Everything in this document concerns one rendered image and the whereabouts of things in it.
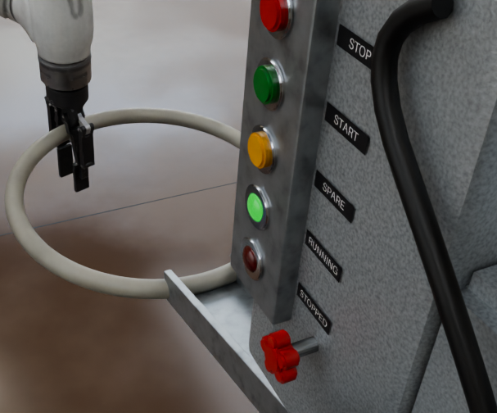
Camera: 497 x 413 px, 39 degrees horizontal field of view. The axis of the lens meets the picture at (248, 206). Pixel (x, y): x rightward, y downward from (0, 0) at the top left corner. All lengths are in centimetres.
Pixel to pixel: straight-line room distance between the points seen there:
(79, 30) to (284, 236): 78
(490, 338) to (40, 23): 96
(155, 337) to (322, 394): 170
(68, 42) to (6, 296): 134
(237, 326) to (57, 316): 139
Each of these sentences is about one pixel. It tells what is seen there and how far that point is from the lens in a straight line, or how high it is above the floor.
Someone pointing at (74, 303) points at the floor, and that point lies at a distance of 236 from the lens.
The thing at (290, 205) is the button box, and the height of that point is 135.
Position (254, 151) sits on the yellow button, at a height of 137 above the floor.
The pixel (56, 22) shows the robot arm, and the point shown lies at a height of 118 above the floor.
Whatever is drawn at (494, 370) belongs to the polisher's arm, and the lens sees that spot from 40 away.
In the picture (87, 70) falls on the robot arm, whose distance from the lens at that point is 127.
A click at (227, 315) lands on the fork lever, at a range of 101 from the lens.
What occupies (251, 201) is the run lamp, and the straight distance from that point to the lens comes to 52.
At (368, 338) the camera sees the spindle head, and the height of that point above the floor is 130.
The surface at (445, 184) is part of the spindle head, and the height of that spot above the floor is 144.
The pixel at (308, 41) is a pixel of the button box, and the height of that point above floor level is 147.
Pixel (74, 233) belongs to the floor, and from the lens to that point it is 263.
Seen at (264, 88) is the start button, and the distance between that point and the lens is 47.
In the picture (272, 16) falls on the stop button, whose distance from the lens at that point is 45.
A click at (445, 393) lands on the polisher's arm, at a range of 44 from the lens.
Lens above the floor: 163
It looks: 36 degrees down
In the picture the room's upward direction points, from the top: 5 degrees clockwise
